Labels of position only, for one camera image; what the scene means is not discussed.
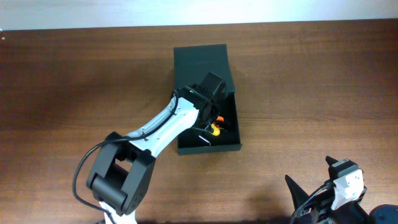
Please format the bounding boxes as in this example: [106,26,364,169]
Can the black storage box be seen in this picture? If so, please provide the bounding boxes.
[174,44,242,156]

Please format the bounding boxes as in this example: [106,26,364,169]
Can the orange black needle-nose pliers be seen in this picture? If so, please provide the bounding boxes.
[215,116,228,131]

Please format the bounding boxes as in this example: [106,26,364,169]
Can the yellow black stubby screwdriver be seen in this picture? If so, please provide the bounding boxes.
[210,123,221,136]

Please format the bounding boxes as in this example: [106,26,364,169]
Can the silver combination wrench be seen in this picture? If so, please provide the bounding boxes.
[198,134,211,146]

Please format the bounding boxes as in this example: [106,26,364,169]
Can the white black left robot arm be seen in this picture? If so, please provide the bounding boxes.
[86,72,226,223]

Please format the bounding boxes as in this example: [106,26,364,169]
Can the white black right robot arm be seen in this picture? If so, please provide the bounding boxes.
[285,156,397,224]

